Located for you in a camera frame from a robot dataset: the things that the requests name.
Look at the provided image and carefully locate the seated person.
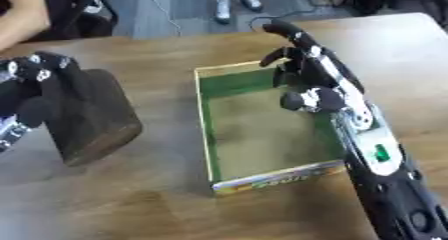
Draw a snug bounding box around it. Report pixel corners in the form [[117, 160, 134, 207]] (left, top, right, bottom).
[[0, 0, 53, 51]]

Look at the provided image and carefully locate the dark floor cable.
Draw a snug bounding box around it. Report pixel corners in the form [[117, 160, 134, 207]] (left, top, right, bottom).
[[248, 3, 335, 32]]

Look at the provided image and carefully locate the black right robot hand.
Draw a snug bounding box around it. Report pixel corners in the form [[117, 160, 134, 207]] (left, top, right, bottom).
[[257, 18, 368, 114]]

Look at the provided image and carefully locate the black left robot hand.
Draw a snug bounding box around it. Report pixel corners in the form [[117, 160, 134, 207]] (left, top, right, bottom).
[[0, 51, 91, 129]]

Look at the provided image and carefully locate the dark brown rectangular block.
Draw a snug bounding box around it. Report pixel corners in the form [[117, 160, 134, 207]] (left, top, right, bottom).
[[43, 68, 146, 167]]

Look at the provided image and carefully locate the standing person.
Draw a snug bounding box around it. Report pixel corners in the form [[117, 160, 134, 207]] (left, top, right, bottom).
[[210, 0, 266, 26]]

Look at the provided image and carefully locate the black chair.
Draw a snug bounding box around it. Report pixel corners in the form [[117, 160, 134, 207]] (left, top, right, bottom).
[[24, 0, 121, 41]]

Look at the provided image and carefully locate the cardboard box with green inside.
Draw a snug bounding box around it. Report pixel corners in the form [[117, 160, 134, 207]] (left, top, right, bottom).
[[192, 58, 349, 197]]

